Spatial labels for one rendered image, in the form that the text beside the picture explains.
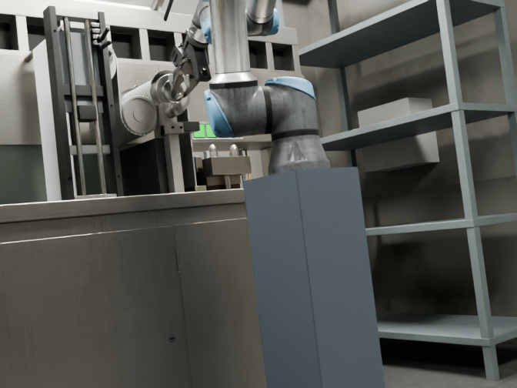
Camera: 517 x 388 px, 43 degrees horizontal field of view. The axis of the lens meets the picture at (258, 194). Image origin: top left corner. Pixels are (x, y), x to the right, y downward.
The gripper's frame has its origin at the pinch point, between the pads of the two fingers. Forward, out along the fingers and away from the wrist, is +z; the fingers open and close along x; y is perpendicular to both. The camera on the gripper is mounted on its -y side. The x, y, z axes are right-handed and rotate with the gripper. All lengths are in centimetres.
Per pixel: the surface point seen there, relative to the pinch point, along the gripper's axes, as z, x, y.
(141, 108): 5.3, 12.3, -0.1
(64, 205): 3, 51, -42
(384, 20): -8, -141, 58
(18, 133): 32, 40, 20
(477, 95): 14, -212, 30
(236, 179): 22.1, -22.5, -17.3
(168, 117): 4.8, 5.2, -5.3
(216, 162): 14.4, -11.2, -16.7
